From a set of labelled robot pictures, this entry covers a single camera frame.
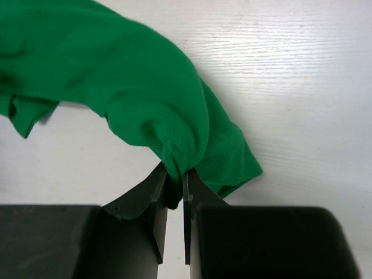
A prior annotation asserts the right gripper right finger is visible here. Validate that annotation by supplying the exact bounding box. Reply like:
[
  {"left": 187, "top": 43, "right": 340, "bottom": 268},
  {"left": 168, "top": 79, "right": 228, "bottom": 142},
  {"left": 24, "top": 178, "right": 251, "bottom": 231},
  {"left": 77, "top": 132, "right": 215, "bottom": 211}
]
[{"left": 183, "top": 171, "right": 230, "bottom": 278}]

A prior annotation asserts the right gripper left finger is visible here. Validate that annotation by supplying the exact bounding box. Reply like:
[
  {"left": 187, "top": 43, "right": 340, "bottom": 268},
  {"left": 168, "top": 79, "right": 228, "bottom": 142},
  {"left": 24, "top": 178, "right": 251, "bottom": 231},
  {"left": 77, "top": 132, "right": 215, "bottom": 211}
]
[{"left": 98, "top": 163, "right": 167, "bottom": 278}]

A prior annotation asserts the green t-shirt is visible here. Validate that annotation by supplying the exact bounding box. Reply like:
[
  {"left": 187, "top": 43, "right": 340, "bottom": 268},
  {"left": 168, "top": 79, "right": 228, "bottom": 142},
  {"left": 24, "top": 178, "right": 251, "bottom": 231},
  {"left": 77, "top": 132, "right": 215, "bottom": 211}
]
[{"left": 1, "top": 1, "right": 263, "bottom": 209}]

